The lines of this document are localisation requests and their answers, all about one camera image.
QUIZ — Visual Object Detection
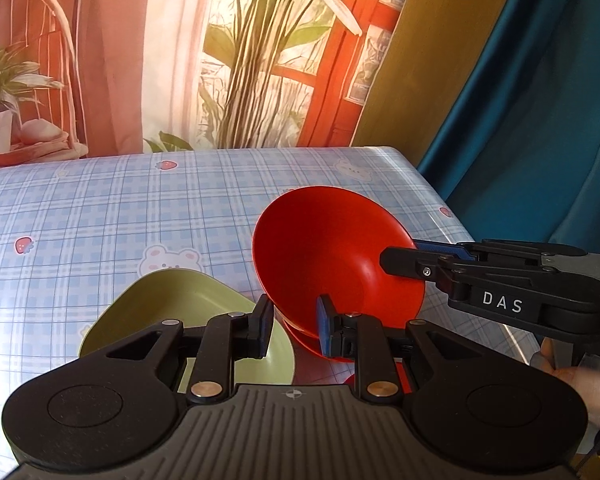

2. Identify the yellow wooden board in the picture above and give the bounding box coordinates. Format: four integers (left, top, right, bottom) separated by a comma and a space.
352, 0, 527, 167

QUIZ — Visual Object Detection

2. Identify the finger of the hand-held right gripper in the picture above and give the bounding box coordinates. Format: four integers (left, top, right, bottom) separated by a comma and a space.
379, 245, 482, 302
414, 239, 587, 262

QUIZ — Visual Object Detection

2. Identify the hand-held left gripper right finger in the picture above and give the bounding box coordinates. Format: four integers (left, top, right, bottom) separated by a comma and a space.
317, 294, 487, 406

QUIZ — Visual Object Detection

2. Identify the green plate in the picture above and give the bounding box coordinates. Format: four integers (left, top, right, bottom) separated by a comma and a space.
78, 268, 296, 396

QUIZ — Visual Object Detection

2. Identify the printed wall tapestry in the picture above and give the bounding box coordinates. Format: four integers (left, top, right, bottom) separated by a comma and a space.
0, 0, 422, 172

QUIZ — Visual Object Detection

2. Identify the blue checked tablecloth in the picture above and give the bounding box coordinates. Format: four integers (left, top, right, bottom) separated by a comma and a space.
0, 146, 542, 463

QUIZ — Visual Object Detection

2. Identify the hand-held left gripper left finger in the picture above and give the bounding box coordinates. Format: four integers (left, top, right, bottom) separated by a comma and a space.
106, 293, 276, 406

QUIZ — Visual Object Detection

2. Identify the blue curtain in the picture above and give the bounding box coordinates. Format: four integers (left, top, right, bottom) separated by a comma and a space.
417, 0, 600, 247

